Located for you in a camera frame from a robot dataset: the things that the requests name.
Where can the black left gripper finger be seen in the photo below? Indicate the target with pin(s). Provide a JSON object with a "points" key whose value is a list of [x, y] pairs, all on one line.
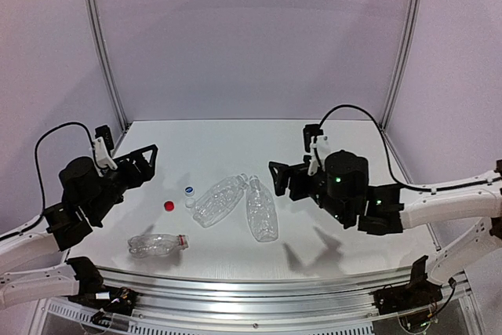
{"points": [[147, 154], [146, 170]]}

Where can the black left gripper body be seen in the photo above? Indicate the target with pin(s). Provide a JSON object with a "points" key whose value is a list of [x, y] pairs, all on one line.
{"points": [[125, 167]]}

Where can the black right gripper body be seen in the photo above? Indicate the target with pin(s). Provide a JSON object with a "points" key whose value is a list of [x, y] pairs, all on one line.
{"points": [[296, 176]]}

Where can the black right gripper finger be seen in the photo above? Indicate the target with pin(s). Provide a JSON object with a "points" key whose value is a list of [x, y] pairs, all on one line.
{"points": [[281, 184], [282, 173]]}

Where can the red bottle cap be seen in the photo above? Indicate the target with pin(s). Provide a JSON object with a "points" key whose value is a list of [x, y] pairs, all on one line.
{"points": [[169, 206]]}

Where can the white blue bottle cap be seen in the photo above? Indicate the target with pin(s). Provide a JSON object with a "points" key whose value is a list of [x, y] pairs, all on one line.
{"points": [[189, 191]]}

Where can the clear bottle with red ring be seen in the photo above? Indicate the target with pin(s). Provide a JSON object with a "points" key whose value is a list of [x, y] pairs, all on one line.
{"points": [[156, 245]]}

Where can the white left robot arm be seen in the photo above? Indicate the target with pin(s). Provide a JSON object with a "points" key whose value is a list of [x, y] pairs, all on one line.
{"points": [[89, 193]]}

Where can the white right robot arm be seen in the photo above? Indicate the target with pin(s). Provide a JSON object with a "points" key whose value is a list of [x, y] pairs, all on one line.
{"points": [[340, 186]]}

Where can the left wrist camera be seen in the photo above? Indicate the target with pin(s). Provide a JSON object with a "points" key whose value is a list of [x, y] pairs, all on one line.
{"points": [[103, 145]]}

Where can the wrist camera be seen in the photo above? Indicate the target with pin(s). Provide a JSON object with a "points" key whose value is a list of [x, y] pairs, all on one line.
{"points": [[316, 146], [103, 145]]}

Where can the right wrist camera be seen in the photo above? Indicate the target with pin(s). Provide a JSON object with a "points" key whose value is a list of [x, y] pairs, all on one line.
{"points": [[316, 146]]}

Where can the aluminium front table rail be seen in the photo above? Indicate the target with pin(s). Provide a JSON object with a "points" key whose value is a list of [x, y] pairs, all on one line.
{"points": [[346, 305]]}

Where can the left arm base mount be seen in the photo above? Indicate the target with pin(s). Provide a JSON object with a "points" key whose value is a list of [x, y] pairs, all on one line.
{"points": [[93, 293]]}

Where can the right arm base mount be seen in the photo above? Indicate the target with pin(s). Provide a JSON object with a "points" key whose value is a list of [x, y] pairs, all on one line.
{"points": [[416, 302]]}

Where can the left aluminium frame post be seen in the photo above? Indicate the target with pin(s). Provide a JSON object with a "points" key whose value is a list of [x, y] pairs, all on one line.
{"points": [[104, 62]]}

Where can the aluminium frame post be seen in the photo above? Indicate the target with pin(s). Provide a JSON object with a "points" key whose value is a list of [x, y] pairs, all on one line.
{"points": [[104, 62], [398, 72]]}

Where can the right aluminium frame post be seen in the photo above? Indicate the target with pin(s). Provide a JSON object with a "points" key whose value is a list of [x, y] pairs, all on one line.
{"points": [[398, 72]]}

